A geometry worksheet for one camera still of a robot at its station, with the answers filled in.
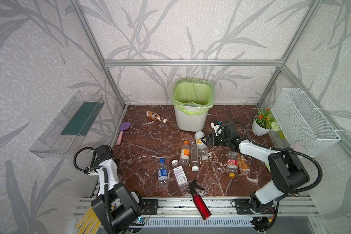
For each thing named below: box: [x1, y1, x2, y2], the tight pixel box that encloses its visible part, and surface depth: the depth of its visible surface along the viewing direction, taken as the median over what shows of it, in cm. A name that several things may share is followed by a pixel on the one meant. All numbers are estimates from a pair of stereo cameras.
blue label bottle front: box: [156, 158, 169, 189], surface depth 82 cm
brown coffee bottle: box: [146, 110, 168, 124], surface depth 110 cm
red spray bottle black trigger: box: [188, 179, 213, 221], surface depth 74 cm
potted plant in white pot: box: [251, 107, 281, 137], surface depth 95 cm
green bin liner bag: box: [171, 78, 215, 116], surface depth 96 cm
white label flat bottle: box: [171, 159, 189, 188], surface depth 83 cm
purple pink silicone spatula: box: [116, 121, 132, 146], surface depth 104 cm
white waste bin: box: [174, 105, 209, 133], surface depth 98 cm
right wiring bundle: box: [250, 210, 278, 234], surface depth 72 cm
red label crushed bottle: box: [226, 152, 238, 179], surface depth 86 cm
